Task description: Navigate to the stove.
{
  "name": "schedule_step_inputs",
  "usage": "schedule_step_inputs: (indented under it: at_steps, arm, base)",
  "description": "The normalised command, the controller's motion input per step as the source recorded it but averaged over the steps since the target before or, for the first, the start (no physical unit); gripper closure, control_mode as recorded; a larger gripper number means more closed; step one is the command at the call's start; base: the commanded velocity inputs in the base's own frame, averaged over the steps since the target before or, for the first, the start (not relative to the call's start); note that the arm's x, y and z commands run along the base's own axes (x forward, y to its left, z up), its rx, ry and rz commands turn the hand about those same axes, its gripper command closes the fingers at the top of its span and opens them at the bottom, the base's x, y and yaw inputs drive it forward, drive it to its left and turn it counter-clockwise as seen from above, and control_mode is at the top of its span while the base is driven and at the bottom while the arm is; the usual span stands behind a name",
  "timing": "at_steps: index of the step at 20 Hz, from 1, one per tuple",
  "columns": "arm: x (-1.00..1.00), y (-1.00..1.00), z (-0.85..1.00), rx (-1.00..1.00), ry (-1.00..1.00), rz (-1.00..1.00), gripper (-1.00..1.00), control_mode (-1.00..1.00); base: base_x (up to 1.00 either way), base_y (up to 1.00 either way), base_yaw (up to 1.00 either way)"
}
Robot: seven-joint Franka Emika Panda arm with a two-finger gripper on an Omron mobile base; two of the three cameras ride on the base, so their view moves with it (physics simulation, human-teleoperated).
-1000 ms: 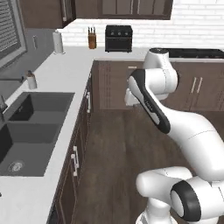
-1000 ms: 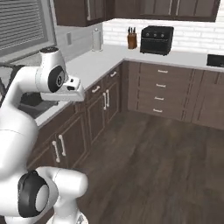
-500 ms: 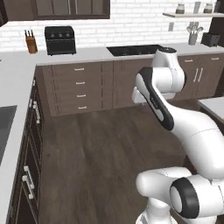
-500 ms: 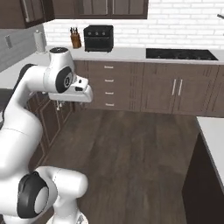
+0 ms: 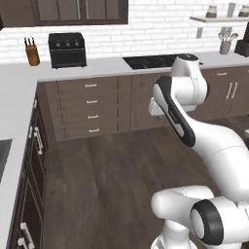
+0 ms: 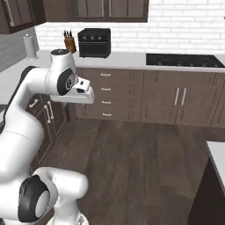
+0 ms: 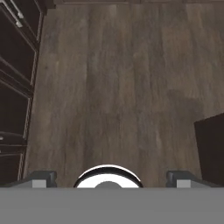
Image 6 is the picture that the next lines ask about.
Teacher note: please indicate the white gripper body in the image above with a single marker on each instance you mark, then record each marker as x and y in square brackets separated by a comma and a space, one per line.
[79, 98]

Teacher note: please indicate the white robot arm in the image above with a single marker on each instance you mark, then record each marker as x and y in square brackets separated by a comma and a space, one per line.
[20, 137]

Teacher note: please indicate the brown side base cupboards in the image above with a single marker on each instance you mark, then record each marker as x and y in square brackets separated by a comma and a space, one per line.
[48, 126]

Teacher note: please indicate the wooden knife block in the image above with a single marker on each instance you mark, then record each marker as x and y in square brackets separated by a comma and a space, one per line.
[70, 44]

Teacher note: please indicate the black toaster oven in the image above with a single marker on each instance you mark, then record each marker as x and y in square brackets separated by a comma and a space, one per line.
[94, 42]

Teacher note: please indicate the white paper towel roll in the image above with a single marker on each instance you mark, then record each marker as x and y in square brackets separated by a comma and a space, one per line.
[29, 46]

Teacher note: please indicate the brown base cupboards with drawers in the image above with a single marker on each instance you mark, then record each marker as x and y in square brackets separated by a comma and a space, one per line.
[158, 96]

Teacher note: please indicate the black hob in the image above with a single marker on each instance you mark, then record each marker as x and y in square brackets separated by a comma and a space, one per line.
[181, 60]

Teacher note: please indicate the dark kitchen island cabinet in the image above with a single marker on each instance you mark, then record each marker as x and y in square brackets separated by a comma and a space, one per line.
[209, 190]

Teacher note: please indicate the dark wood wall cupboards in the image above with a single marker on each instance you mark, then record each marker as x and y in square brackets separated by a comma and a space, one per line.
[96, 10]

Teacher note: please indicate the dark wood corner wall cupboard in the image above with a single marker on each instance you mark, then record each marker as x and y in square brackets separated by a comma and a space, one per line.
[20, 13]

